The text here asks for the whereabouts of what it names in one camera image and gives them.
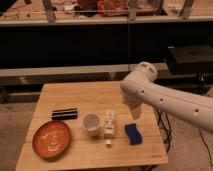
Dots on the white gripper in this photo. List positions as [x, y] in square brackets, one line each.
[136, 111]

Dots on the blue sponge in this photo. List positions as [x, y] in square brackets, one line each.
[133, 134]

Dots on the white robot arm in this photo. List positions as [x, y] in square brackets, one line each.
[138, 87]

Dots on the long metal shelf rack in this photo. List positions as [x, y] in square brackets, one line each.
[32, 45]

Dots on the black box on shelf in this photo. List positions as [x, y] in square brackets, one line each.
[190, 59]

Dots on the white ceramic cup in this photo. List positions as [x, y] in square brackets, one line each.
[91, 124]

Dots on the orange ceramic plate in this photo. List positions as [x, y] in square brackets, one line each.
[51, 139]

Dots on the white tube bottle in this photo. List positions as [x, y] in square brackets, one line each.
[109, 127]

